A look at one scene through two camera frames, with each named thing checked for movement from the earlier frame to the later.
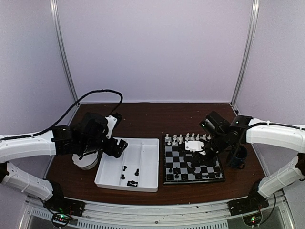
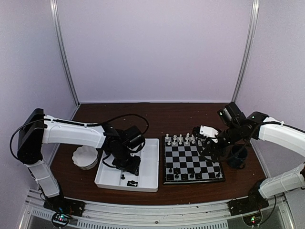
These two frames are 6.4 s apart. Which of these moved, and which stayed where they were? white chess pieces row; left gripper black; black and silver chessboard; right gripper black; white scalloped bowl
Moved: left gripper black; right gripper black
Stayed: white chess pieces row; black and silver chessboard; white scalloped bowl
